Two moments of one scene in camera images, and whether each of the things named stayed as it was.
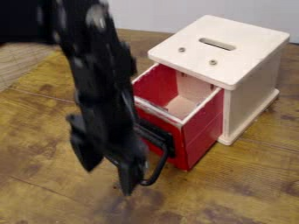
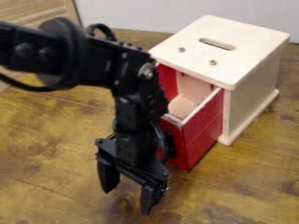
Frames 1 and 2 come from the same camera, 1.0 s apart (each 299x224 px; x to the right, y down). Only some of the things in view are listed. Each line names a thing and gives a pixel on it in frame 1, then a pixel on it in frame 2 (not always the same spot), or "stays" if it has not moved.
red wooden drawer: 180,112 stays
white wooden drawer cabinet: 234,56 stays
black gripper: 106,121 → 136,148
